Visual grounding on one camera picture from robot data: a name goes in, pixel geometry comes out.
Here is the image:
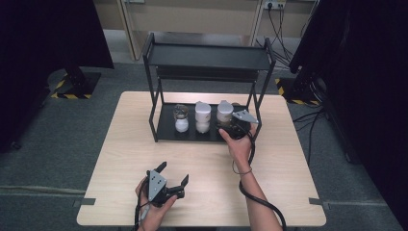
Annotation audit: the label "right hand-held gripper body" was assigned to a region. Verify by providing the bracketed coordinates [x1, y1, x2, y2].
[225, 109, 260, 141]

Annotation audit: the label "white wall power socket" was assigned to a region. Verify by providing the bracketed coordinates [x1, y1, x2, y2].
[263, 0, 287, 10]

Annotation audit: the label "white-lid jar with white contents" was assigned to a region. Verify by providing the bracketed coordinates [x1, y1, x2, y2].
[193, 100, 213, 135]

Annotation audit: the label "thin wrist band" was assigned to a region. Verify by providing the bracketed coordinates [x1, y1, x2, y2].
[231, 160, 254, 176]

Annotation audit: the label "white-lid jar with brown contents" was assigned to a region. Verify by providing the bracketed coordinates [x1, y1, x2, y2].
[216, 99, 235, 128]

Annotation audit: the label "stand base with striped tape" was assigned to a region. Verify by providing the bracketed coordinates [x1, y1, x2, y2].
[47, 66, 102, 100]
[274, 74, 322, 107]

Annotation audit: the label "left hand-held gripper black cable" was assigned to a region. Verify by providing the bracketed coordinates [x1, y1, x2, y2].
[133, 178, 152, 231]

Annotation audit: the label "black metal two-tier rack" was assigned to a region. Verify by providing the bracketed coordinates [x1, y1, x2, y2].
[141, 32, 277, 147]

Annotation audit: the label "hand-held gripper black cable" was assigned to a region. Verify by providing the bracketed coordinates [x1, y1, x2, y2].
[238, 133, 288, 231]
[133, 178, 152, 231]

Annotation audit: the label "black cables from wall socket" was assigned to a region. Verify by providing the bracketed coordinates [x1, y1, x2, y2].
[255, 4, 320, 69]

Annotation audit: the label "black cables on floor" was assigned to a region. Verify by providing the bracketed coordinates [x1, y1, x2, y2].
[292, 104, 329, 167]

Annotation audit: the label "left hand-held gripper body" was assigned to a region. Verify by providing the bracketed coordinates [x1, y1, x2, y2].
[147, 169, 186, 208]

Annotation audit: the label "dark curtain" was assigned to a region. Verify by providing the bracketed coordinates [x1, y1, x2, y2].
[0, 0, 115, 154]
[288, 0, 408, 231]

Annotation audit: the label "glass shaker with silver lid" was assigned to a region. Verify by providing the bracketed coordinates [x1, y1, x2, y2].
[172, 103, 191, 134]

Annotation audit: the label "right hand-held gripper black cable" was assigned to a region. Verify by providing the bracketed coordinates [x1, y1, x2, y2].
[238, 133, 288, 231]

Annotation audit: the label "person's right hand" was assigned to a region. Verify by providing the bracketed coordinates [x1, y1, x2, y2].
[218, 124, 258, 174]

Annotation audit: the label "person's left hand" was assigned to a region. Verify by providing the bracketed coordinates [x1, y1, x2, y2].
[135, 178, 178, 231]

